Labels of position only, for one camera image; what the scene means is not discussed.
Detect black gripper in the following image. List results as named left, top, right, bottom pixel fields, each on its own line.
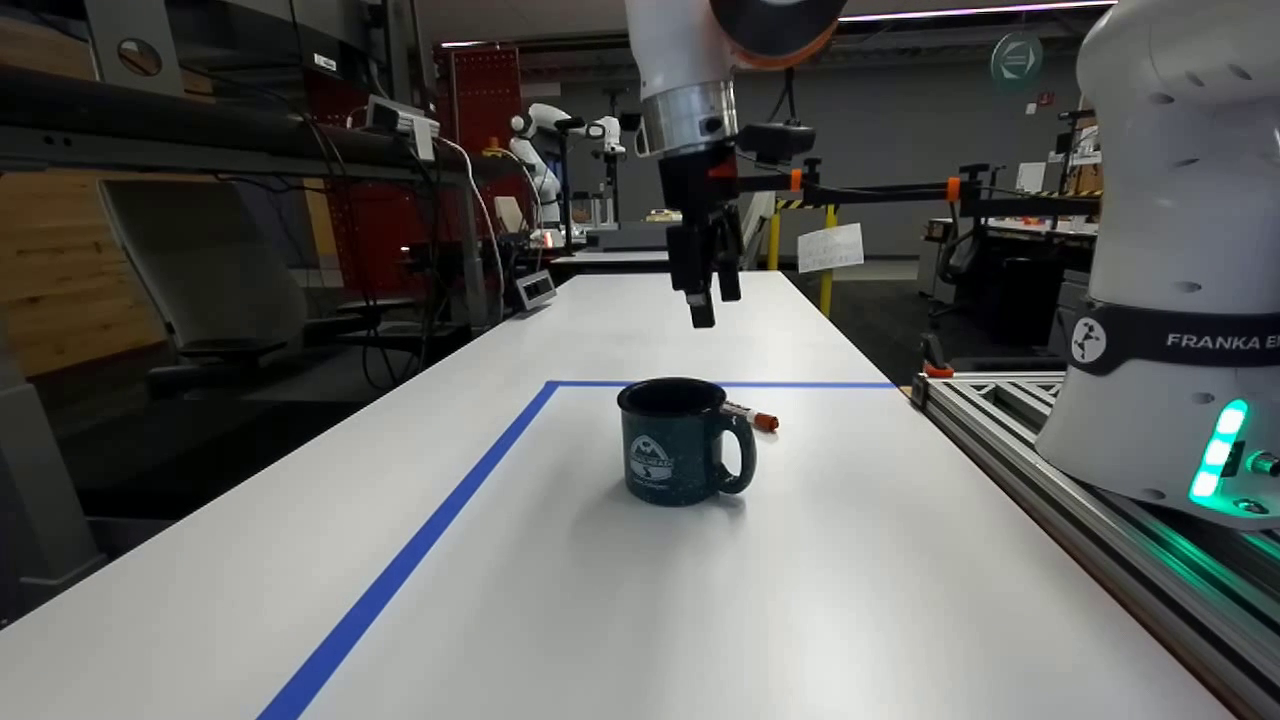
left=655, top=140, right=753, bottom=331

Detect white marker with orange cap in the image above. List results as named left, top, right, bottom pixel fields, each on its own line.
left=739, top=395, right=787, bottom=440

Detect white paper sign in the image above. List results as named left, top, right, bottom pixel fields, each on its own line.
left=790, top=221, right=869, bottom=278

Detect dark teal enamel mug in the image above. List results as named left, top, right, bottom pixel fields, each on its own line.
left=613, top=375, right=765, bottom=508

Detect small grey display device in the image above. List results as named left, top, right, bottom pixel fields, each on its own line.
left=509, top=262, right=563, bottom=315

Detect red cabinet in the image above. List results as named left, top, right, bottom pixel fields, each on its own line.
left=436, top=34, right=529, bottom=184

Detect white power box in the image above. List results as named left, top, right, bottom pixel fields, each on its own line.
left=365, top=93, right=443, bottom=167

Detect round green-rimmed mirror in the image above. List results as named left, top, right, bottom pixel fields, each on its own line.
left=983, top=26, right=1048, bottom=93

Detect grey box housing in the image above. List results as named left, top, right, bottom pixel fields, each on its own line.
left=101, top=172, right=313, bottom=361

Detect black horizontal pipe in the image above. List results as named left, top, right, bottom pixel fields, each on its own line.
left=0, top=59, right=443, bottom=180

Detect wooden panel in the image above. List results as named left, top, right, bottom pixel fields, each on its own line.
left=0, top=167, right=173, bottom=380

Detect grey cabinet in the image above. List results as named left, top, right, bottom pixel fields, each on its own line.
left=0, top=354, right=101, bottom=611

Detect yellow post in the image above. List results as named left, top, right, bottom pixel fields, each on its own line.
left=810, top=195, right=843, bottom=318

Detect black stereo camera bar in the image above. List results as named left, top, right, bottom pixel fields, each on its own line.
left=737, top=121, right=818, bottom=172

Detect black articulated camera mount arm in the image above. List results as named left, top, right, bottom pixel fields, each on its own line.
left=778, top=154, right=1108, bottom=222

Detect aluminium rail base frame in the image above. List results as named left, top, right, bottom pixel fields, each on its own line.
left=908, top=368, right=1280, bottom=720

